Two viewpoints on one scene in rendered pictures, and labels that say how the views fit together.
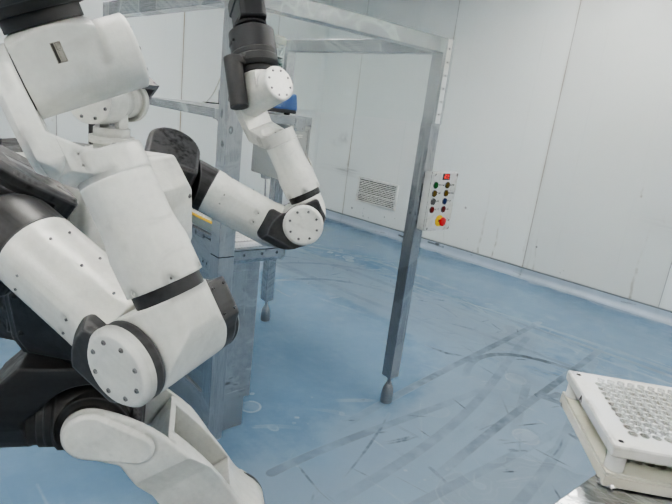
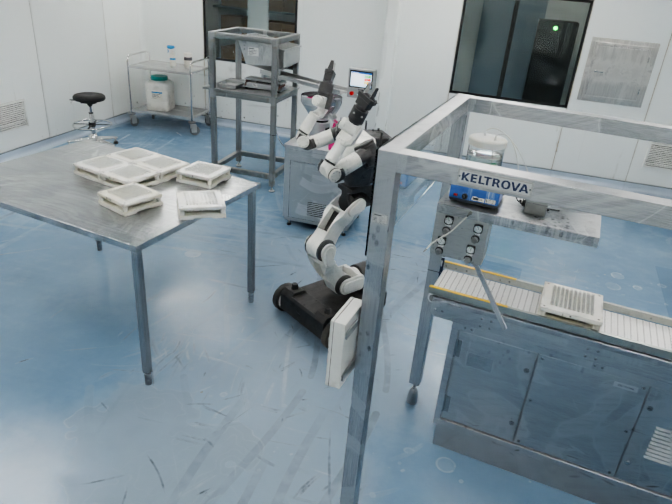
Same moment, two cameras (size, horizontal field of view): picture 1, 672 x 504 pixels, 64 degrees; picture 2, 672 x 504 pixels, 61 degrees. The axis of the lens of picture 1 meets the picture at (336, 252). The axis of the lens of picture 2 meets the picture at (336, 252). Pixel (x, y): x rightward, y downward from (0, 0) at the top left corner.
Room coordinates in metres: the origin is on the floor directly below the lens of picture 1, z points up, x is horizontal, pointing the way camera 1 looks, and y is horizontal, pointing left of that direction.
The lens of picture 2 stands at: (3.76, -1.16, 2.16)
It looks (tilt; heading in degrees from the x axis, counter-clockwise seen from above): 27 degrees down; 154
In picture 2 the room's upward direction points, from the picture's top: 5 degrees clockwise
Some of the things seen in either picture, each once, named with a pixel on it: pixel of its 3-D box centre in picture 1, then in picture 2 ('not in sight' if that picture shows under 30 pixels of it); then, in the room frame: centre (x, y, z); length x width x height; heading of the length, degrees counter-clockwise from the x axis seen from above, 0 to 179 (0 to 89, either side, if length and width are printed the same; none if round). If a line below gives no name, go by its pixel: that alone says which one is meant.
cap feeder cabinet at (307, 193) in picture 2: not in sight; (326, 182); (-0.72, 0.87, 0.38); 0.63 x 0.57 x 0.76; 49
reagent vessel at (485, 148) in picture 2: not in sight; (484, 155); (1.98, 0.34, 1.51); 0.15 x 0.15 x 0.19
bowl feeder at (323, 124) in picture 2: not in sight; (327, 118); (-0.79, 0.87, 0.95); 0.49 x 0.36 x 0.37; 49
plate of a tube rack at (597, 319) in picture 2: not in sight; (571, 302); (2.31, 0.68, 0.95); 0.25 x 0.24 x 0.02; 133
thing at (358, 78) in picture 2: not in sight; (359, 106); (-0.69, 1.12, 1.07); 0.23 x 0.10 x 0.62; 49
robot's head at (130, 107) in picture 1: (109, 107); not in sight; (0.78, 0.35, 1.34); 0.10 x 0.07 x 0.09; 173
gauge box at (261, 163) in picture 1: (280, 149); (461, 233); (2.03, 0.26, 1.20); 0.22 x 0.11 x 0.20; 42
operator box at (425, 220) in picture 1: (436, 200); (345, 342); (2.37, -0.42, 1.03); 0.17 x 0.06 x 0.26; 132
